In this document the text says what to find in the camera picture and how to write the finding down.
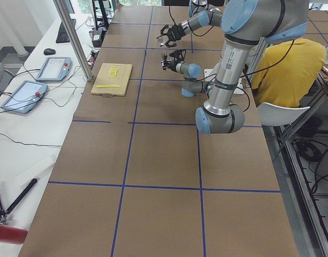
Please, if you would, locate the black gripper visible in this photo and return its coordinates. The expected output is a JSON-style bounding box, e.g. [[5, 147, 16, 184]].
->
[[156, 24, 184, 48], [167, 49, 186, 71]]

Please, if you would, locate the steel double jigger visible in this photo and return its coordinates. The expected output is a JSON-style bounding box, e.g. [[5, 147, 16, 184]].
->
[[161, 51, 170, 70]]

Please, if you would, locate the clear glass measuring cup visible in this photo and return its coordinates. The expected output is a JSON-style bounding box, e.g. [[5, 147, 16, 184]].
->
[[157, 37, 166, 46]]

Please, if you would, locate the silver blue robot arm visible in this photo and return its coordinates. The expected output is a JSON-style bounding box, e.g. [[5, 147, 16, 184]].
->
[[156, 1, 223, 48], [157, 1, 309, 134]]

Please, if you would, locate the black box with label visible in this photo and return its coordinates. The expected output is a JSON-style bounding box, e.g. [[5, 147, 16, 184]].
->
[[91, 28, 105, 48]]

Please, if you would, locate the bamboo cutting board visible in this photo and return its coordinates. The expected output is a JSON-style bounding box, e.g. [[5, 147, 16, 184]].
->
[[91, 63, 132, 96]]

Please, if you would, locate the yellow plastic knife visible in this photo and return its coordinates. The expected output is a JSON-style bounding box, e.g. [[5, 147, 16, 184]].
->
[[96, 84, 121, 88]]

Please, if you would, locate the black keyboard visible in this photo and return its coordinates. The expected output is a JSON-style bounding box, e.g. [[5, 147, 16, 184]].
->
[[56, 22, 70, 43]]

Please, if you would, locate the white chair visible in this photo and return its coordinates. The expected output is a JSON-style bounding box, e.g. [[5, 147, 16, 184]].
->
[[257, 102, 310, 126]]

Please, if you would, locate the person in yellow shirt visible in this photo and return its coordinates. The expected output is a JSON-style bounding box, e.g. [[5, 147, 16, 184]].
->
[[251, 38, 326, 108]]

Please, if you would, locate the far blue teach pendant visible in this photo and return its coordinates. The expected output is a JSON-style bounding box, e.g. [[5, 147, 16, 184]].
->
[[36, 57, 72, 82]]

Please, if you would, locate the blue teach pendant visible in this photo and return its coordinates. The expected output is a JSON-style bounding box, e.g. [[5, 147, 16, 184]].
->
[[1, 80, 48, 114], [36, 57, 72, 82]]

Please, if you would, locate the black computer mouse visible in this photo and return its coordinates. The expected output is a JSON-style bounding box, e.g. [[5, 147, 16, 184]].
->
[[43, 48, 56, 56]]

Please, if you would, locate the near blue teach pendant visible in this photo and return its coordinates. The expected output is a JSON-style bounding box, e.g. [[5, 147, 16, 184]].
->
[[1, 80, 48, 114]]

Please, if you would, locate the red cylinder bottle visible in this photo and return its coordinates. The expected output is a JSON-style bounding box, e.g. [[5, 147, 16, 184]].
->
[[0, 224, 28, 245]]

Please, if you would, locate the aluminium frame post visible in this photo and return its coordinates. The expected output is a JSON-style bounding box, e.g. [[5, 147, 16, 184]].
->
[[53, 0, 93, 81]]

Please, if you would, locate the black handled tool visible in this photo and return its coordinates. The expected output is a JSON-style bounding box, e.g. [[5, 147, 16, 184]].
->
[[5, 178, 37, 215]]

